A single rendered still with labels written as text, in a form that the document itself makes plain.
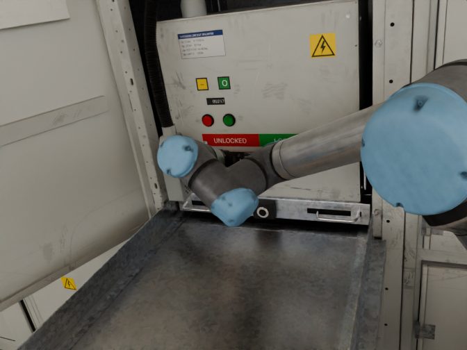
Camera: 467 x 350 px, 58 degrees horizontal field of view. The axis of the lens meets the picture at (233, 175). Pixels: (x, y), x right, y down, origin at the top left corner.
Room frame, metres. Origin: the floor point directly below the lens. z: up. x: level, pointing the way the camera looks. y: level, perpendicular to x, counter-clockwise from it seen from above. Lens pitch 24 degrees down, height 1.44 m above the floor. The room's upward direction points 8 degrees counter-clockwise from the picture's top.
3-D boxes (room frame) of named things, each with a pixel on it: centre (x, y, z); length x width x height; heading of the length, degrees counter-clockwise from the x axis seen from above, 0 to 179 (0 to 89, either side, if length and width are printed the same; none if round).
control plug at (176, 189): (1.02, 0.14, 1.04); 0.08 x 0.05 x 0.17; 155
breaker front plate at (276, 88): (1.00, -0.08, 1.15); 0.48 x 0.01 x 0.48; 65
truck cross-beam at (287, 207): (1.01, -0.08, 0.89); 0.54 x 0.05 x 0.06; 65
